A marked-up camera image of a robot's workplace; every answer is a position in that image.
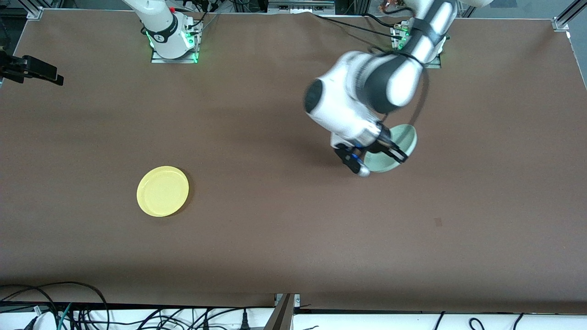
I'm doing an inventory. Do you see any small metal bracket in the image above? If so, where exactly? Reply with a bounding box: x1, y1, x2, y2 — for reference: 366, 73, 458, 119
274, 293, 301, 308

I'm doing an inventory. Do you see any short black table cable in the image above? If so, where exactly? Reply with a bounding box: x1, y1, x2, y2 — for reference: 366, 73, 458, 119
365, 13, 399, 28

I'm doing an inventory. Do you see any aluminium profile strut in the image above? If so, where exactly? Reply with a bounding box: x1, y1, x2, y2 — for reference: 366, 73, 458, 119
264, 293, 296, 330

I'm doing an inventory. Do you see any brown table cover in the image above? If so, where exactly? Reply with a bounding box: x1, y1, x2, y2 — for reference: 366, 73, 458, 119
0, 9, 587, 314

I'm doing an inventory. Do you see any black base cable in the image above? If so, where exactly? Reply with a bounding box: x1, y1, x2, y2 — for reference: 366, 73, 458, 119
190, 0, 221, 30

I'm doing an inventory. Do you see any long black table cable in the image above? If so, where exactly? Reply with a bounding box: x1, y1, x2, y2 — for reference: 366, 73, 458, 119
313, 13, 404, 39

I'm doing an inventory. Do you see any grey power strip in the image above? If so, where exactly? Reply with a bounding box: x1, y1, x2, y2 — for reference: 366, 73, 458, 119
267, 0, 336, 14

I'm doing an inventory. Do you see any yellow round plate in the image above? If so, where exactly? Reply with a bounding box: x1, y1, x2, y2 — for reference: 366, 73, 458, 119
137, 166, 189, 217

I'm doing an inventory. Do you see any green cable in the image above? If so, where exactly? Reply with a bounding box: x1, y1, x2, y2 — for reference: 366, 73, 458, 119
57, 302, 74, 330

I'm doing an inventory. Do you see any pale green round plate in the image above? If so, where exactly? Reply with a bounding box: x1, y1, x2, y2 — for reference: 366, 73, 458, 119
364, 124, 418, 173

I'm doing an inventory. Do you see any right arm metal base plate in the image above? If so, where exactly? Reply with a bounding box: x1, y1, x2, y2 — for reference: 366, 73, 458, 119
151, 21, 202, 64

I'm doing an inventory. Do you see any aluminium corner profile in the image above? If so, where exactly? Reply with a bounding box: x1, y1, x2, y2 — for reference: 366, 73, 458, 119
553, 0, 587, 32
18, 0, 44, 20

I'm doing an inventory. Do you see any white ledge board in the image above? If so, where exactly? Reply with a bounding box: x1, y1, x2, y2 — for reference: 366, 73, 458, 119
0, 306, 587, 330

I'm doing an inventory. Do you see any black looped cable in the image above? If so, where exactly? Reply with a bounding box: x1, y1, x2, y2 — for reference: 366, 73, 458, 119
0, 281, 109, 330

